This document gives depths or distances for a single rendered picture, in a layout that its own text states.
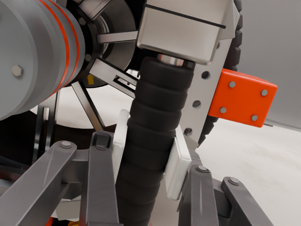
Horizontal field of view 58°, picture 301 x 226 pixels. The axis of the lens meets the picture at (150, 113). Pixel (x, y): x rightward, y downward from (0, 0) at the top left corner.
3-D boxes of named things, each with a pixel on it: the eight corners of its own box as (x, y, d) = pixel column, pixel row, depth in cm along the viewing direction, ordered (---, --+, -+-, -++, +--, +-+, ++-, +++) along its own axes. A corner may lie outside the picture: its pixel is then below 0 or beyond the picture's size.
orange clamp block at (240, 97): (197, 102, 48) (245, 115, 49) (207, 116, 41) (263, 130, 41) (210, 64, 46) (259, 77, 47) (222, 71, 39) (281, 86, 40)
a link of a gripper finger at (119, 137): (113, 189, 17) (101, 186, 16) (122, 142, 23) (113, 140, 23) (125, 144, 16) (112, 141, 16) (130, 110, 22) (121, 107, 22)
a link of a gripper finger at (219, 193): (192, 185, 15) (244, 197, 15) (181, 147, 19) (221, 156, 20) (184, 208, 15) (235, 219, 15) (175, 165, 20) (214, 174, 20)
